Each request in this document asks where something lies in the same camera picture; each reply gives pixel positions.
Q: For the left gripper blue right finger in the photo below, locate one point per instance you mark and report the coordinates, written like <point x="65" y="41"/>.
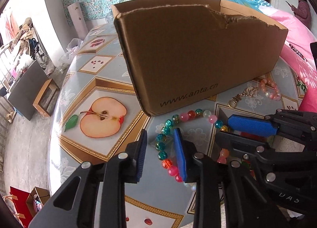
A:
<point x="207" y="174"/>

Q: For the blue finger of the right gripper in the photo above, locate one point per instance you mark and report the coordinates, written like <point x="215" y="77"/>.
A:
<point x="240" y="147"/>
<point x="297" y="126"/>

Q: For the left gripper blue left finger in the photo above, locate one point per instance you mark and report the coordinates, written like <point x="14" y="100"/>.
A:
<point x="74" y="203"/>

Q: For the red paper bag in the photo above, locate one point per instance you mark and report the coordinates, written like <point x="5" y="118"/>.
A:
<point x="17" y="198"/>

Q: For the pink floral quilt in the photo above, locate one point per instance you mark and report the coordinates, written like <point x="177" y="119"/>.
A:
<point x="297" y="54"/>

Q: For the fruit pattern table cover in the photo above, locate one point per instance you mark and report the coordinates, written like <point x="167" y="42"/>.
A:
<point x="98" y="114"/>

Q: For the small wooden stool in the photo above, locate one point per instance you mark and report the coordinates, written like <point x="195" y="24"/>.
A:
<point x="45" y="96"/>

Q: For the woman in purple pyjamas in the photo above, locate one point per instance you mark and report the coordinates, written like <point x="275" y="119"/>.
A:
<point x="302" y="12"/>

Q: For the brown cardboard box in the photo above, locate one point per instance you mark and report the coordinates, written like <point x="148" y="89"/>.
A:
<point x="179" y="52"/>

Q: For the grey cabinet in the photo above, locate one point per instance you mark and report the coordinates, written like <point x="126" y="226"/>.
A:
<point x="26" y="90"/>

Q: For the white plastic bags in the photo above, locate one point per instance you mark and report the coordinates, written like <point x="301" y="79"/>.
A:
<point x="72" y="49"/>

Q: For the pile of clothes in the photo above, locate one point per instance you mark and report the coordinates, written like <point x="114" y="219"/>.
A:
<point x="25" y="34"/>

